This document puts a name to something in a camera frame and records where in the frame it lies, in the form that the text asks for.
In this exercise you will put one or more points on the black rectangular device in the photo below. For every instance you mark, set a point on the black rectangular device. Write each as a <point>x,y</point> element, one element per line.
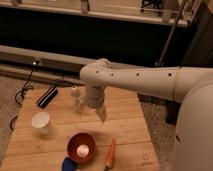
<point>45,99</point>

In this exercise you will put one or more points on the small white bottle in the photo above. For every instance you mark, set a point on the small white bottle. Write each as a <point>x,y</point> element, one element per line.
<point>75,94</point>

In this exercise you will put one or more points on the red ceramic bowl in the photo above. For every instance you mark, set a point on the red ceramic bowl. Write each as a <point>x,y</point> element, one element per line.
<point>81,147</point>

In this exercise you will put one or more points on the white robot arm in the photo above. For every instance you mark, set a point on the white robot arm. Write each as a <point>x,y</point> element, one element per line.
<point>191,87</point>

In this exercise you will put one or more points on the metal pole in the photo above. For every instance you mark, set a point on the metal pole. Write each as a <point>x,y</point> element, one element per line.
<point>159,63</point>

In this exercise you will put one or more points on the orange carrot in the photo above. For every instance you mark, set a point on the orange carrot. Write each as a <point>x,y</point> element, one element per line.
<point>110,156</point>

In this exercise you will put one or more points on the white paper cup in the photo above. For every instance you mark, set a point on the white paper cup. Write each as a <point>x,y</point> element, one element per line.
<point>41,122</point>

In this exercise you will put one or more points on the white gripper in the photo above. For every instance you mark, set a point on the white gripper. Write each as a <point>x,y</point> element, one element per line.
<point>94,98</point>

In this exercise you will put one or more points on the blue sponge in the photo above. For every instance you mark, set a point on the blue sponge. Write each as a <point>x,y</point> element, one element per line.
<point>68,165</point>

